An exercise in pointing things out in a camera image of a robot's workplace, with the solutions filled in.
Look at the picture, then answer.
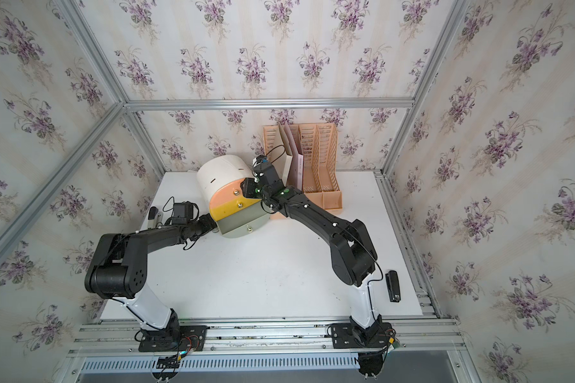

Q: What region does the yellow drawer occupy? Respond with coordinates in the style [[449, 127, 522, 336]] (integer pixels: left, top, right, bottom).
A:
[[209, 196, 260, 222]]

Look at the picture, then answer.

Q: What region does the pink top drawer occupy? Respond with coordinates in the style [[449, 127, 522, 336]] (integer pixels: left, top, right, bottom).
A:
[[209, 182, 244, 203]]

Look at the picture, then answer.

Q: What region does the round white drawer cabinet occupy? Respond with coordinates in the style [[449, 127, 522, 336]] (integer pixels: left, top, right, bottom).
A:
[[196, 155, 269, 239]]

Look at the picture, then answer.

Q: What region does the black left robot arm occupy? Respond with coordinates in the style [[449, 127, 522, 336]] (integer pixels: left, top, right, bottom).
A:
[[84, 201, 217, 332]]

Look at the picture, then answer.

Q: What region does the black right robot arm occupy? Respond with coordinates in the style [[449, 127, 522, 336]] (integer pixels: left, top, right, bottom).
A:
[[241, 155, 382, 344]]

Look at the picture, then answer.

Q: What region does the beige cardboard folder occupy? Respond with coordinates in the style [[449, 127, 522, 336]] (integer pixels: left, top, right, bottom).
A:
[[263, 124, 293, 185]]

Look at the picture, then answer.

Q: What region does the pink paper folder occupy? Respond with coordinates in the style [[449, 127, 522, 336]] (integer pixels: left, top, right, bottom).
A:
[[284, 124, 304, 190]]

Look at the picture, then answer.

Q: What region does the beige plastic file organizer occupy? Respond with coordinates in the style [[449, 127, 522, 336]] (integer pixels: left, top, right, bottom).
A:
[[262, 123, 343, 220]]

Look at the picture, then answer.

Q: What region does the black stapler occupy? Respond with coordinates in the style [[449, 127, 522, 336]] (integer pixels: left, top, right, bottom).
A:
[[385, 270, 402, 303]]

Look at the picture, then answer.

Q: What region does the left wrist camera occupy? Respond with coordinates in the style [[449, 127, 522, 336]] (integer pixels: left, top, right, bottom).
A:
[[171, 201, 194, 225]]

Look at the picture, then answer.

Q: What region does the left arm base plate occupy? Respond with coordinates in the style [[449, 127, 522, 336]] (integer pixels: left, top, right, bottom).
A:
[[134, 326, 209, 353]]

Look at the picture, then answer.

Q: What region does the aluminium rail frame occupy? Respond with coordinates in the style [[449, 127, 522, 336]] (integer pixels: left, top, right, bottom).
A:
[[55, 317, 481, 382]]

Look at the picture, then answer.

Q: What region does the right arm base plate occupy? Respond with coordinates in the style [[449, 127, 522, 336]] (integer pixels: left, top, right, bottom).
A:
[[327, 321, 396, 349]]

